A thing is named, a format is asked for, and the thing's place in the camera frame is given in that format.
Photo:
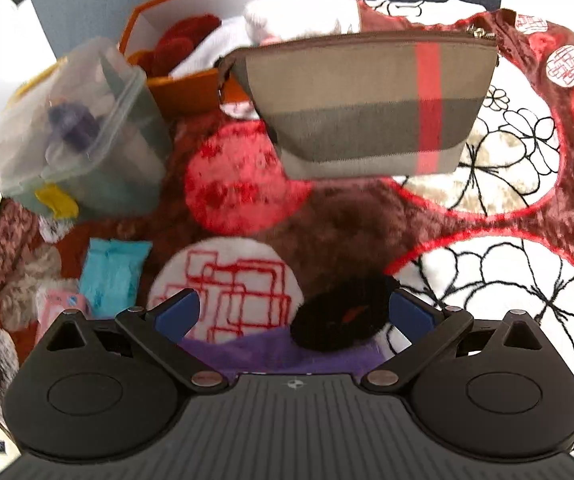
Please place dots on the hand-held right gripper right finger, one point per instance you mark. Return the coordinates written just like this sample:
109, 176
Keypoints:
409, 315

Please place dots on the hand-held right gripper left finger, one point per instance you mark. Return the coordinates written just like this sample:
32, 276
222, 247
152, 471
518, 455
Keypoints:
179, 312

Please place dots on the black fuzzy soft item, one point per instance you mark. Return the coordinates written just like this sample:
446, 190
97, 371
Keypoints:
332, 320

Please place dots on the orange cardboard box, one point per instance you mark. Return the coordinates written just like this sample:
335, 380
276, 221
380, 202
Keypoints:
192, 90

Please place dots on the teal plastic packet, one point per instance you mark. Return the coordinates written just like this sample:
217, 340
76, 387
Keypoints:
112, 280

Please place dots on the purple fleece cloth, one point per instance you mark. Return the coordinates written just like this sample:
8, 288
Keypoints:
247, 352

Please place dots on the red and white printed blanket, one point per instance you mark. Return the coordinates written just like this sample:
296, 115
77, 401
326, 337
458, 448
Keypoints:
492, 260

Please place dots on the pink plastic packet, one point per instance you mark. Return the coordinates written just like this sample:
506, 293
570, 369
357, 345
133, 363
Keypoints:
62, 302

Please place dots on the clear plastic storage container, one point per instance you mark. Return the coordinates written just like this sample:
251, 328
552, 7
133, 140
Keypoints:
82, 130

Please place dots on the plaid canvas zipper pouch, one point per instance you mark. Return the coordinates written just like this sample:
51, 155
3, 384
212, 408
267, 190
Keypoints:
357, 110

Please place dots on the white folded cloth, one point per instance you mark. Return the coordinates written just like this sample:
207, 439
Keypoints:
207, 50

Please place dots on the dark red knitted item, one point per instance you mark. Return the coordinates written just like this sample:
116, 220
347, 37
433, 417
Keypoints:
182, 40

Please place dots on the white fluffy plush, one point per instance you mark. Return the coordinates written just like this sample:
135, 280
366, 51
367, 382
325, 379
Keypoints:
292, 20

